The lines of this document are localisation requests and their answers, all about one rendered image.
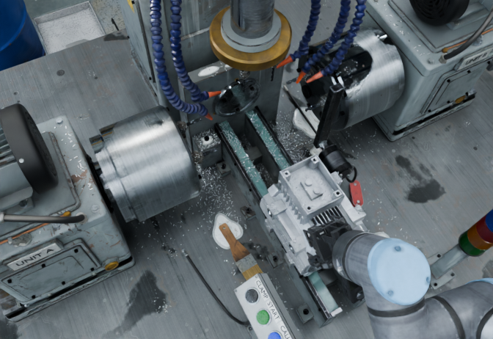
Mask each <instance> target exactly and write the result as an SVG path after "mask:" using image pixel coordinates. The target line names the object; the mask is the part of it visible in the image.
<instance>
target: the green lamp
mask: <svg viewBox="0 0 493 339"><path fill-rule="evenodd" d="M468 230H469V229H468ZM468 230H467V231H465V232H464V233H463V234H462V235H461V238H460V244H461V247H462V248H463V250H464V251H465V252H467V253H468V254H470V255H480V254H482V253H484V252H485V251H487V250H488V249H478V248H476V247H474V246H473V245H472V244H471V243H470V241H469V239H468V236H467V233H468Z"/></svg>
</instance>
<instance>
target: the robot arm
mask: <svg viewBox="0 0 493 339"><path fill-rule="evenodd" d="M331 218H332V220H330V221H329V222H327V223H326V224H325V225H326V226H325V225H324V224H322V225H320V224H317V225H313V226H312V227H309V228H308V229H307V230H303V231H302V235H303V237H304V240H305V243H306V245H307V246H306V253H307V256H308V262H309V264H310V265H311V266H314V267H316V268H319V267H321V268H322V269H331V268H333V267H334V268H335V269H336V271H337V272H338V273H339V275H340V276H341V279H342V283H343V289H344V292H345V296H346V297H347V298H348V299H349V300H350V301H351V302H352V303H353V304H354V303H356V302H358V301H359V300H361V299H363V298H364V297H365V301H366V305H367V308H368V313H369V316H370V322H371V326H372V329H373V334H374V338H375V339H493V278H483V279H480V280H472V281H470V282H468V283H466V284H465V285H462V286H459V287H457V288H454V289H452V290H449V291H446V292H444V293H441V294H438V295H436V296H433V297H430V298H426V299H425V297H424V295H425V293H426V291H427V290H428V287H429V284H430V279H431V271H430V267H429V264H428V261H427V260H426V257H425V256H424V254H423V253H422V252H421V251H420V250H419V249H418V248H417V247H415V246H413V245H411V244H408V243H407V242H405V241H402V240H400V239H397V238H387V237H384V236H378V235H375V234H372V233H369V232H365V231H362V230H352V229H351V226H350V225H348V224H346V223H345V220H344V218H343V217H339V216H333V215H331ZM335 218H336V219H338V220H336V219H335ZM308 233H309V235H308Z"/></svg>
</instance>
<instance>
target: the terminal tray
mask: <svg viewBox="0 0 493 339"><path fill-rule="evenodd" d="M312 172H313V173H314V174H313V173H312ZM320 173H321V175H320ZM292 176H293V177H292ZM305 176H306V177H307V178H306V177H305ZM316 176H317V177H316ZM294 178H295V179H296V181H295V179H294ZM303 178H304V179H303ZM320 178H323V179H321V180H320ZM290 183H292V184H291V185H290ZM277 184H278V187H279V188H281V190H280V193H281V194H282V193H283V197H284V198H286V200H285V201H286V202H289V203H288V206H291V210H292V211H294V215H297V219H299V220H300V222H299V224H303V225H305V224H307V223H308V222H309V220H312V219H313V217H314V218H315V217H316V216H317V215H318V216H319V214H320V213H321V214H322V213H323V212H326V210H329V209H330V208H331V209H332V208H333V207H335V206H337V207H339V206H340V204H341V203H342V201H343V198H344V197H345V195H344V193H343V191H342V190H341V189H340V187H339V186H338V184H337V183H336V181H335V180H334V178H333V177H332V176H331V174H330V173H329V171H328V170H327V168H326V167H325V166H324V164H323V163H322V161H321V160H320V158H319V157H318V155H317V154H315V155H313V156H311V157H309V158H306V159H305V160H303V161H300V162H298V163H296V164H294V165H292V166H290V167H288V168H286V169H284V170H282V171H280V173H279V177H278V183H277ZM320 184H321V185H320ZM327 184H328V186H326V185H327ZM324 185H325V186H324ZM293 186H295V187H297V186H299V187H297V189H296V188H295V187H293ZM326 187H328V188H326ZM329 187H330V189H331V190H329ZM302 188H303V189H302ZM299 189H300V191H299ZM297 190H298V192H297ZM325 191H326V192H325ZM305 192H306V193H305ZM328 194H330V195H331V196H330V195H329V196H328ZM301 196H302V197H301ZM325 196H326V198H325ZM322 197H323V198H322ZM319 198H320V200H319ZM312 200H313V201H312ZM321 200H323V201H321ZM327 200H328V201H327ZM306 202H307V203H306ZM322 203H323V204H322ZM304 204H306V206H304ZM320 204H321V205H320ZM312 206H314V207H312Z"/></svg>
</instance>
